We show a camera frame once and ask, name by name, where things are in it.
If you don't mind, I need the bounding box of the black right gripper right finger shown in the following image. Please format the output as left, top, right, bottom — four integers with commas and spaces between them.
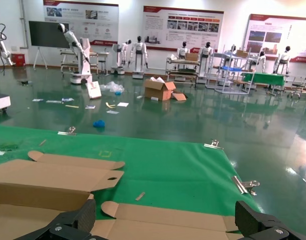
234, 200, 306, 240

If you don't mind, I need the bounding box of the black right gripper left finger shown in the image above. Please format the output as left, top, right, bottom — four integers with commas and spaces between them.
17, 198, 98, 240

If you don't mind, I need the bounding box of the open brown cardboard box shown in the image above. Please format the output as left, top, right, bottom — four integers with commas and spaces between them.
92, 201, 245, 240
0, 149, 126, 240

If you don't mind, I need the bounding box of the red box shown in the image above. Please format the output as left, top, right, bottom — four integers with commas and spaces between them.
11, 53, 26, 67

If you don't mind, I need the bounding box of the silver binder clip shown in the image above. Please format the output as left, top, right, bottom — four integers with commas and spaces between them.
203, 139, 224, 151
231, 175, 260, 196
57, 126, 77, 136

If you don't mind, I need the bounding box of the green table cloth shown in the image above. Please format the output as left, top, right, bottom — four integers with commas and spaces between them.
0, 124, 256, 223

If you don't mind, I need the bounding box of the white foam board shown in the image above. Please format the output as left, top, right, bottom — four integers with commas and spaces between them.
85, 80, 103, 100

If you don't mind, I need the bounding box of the clear plastic bag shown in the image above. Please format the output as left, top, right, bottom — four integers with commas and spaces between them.
99, 80, 125, 94

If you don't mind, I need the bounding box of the flat cardboard piece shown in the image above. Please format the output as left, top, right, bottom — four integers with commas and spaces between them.
171, 91, 188, 102

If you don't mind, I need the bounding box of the grey rolling stool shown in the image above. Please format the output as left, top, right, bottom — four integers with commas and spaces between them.
288, 83, 304, 100

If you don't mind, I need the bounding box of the green covered table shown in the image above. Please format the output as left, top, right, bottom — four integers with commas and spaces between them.
242, 71, 286, 94

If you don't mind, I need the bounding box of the white machine base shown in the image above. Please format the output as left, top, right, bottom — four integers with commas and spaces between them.
0, 92, 12, 117

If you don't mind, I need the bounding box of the large open cardboard carton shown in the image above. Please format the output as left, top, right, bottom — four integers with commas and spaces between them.
143, 76, 177, 102

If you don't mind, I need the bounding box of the blue plastic tray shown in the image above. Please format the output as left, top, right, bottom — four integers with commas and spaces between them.
218, 65, 241, 72

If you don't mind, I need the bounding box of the black stool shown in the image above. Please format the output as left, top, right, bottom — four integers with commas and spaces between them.
97, 51, 110, 76

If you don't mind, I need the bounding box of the tall metal rack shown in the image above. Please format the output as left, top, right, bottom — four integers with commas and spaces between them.
206, 44, 259, 95

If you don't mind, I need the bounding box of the metal shelf cart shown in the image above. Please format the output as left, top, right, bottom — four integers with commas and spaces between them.
165, 56, 201, 83

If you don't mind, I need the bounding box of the leaning white humanoid robot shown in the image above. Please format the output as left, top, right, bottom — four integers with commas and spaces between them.
57, 23, 94, 85

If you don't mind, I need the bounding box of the black display board on stand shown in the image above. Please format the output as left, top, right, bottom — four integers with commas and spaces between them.
28, 20, 71, 70

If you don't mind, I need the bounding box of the metal frame desk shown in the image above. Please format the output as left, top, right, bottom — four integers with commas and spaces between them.
59, 48, 100, 75

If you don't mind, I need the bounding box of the wall poster board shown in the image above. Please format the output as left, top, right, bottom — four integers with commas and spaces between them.
142, 5, 224, 51
43, 0, 119, 46
243, 13, 306, 64

